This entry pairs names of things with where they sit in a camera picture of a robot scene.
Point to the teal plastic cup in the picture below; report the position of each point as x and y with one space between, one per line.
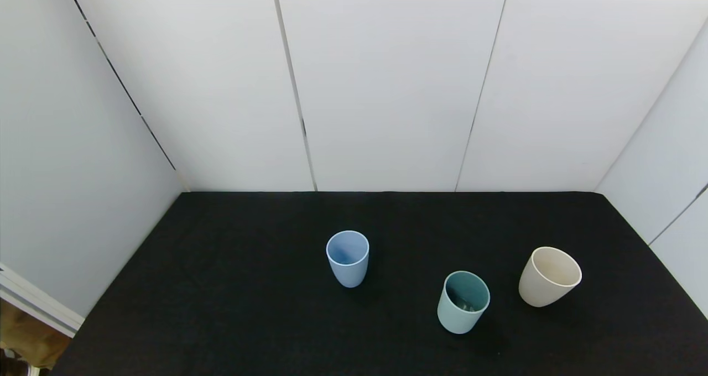
454 318

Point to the light blue plastic cup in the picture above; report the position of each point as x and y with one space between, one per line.
348 273

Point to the black felt table cover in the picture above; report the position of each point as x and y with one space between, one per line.
249 309

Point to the cream plastic cup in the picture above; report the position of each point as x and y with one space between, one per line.
534 290

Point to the tan trouser leg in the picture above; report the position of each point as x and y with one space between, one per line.
30 337

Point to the white wall baseboard trim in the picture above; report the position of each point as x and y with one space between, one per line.
38 304

